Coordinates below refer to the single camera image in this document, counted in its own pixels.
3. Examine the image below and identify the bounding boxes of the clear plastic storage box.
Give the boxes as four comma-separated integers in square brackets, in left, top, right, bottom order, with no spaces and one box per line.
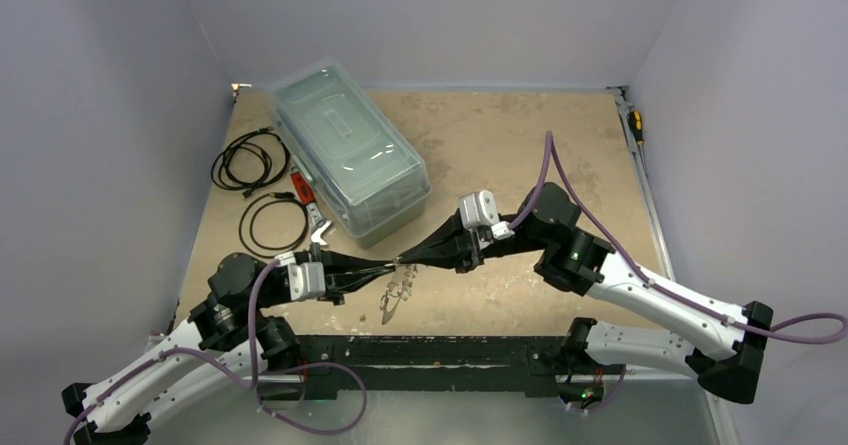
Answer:
[261,58,432,248]

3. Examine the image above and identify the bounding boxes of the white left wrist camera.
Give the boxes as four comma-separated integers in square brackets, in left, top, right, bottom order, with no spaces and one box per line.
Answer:
[274,251,327,302]

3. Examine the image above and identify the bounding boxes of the red handled adjustable wrench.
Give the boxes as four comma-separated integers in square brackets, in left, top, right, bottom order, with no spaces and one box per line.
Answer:
[291,170,333,247]

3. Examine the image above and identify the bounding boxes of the metal key organizer plate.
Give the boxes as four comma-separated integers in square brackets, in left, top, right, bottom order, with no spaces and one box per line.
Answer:
[379,264,418,325]

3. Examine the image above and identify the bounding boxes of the yellow black screwdriver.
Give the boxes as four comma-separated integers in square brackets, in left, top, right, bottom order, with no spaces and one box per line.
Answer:
[627,110,644,147]

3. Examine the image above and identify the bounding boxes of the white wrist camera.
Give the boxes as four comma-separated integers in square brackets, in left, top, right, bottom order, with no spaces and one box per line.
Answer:
[458,190,514,243]
[274,251,327,302]

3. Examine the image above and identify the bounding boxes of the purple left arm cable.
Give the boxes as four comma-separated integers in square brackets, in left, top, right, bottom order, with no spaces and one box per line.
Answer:
[62,257,283,445]

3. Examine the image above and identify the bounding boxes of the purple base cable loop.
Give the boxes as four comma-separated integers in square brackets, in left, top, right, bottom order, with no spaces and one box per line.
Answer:
[255,359,369,435]

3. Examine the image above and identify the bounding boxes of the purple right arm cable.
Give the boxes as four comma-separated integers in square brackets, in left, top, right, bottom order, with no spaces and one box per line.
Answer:
[508,130,848,346]

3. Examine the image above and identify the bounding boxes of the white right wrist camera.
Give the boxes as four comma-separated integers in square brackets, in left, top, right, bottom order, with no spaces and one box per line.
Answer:
[458,190,514,243]

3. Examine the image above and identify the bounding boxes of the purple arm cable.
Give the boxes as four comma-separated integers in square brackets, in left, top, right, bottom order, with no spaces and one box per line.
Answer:
[508,130,848,346]
[62,257,283,445]

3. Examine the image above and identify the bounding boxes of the black usb cable loop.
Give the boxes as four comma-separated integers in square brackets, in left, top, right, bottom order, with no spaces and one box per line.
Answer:
[238,191,310,258]

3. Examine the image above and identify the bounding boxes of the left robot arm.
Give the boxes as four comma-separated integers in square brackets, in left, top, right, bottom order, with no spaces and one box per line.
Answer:
[62,245,397,444]

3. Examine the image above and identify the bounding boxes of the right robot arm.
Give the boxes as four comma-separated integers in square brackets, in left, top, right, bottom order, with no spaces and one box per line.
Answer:
[397,182,773,405]

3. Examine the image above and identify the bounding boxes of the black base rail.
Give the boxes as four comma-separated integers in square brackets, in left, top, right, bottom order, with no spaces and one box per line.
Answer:
[261,335,623,401]

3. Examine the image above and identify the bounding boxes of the coiled black cable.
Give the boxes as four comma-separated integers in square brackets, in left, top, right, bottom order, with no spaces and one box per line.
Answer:
[211,125,291,193]

